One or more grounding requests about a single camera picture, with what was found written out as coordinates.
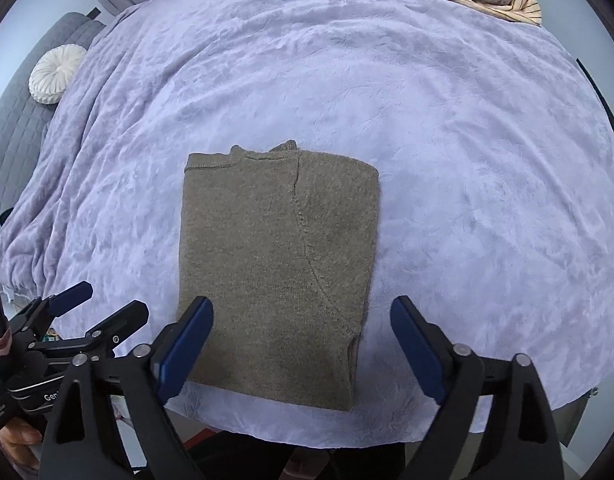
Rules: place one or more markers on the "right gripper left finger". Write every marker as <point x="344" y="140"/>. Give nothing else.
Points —
<point x="82" y="440"/>

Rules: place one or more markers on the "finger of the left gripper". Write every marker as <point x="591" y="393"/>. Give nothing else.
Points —
<point x="60" y="304"/>
<point x="116" y="328"/>

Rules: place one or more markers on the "olive brown knit sweater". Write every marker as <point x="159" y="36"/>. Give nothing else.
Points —
<point x="283" y="244"/>

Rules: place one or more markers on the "person's left hand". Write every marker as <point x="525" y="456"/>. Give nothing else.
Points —
<point x="17" y="438"/>

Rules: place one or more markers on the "grey quilted headboard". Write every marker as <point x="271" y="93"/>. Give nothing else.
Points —
<point x="23" y="121"/>

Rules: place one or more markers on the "round white pleated cushion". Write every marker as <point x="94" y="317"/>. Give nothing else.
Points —
<point x="54" y="72"/>

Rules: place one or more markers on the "lavender plush bed blanket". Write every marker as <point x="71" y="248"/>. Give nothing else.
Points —
<point x="496" y="164"/>

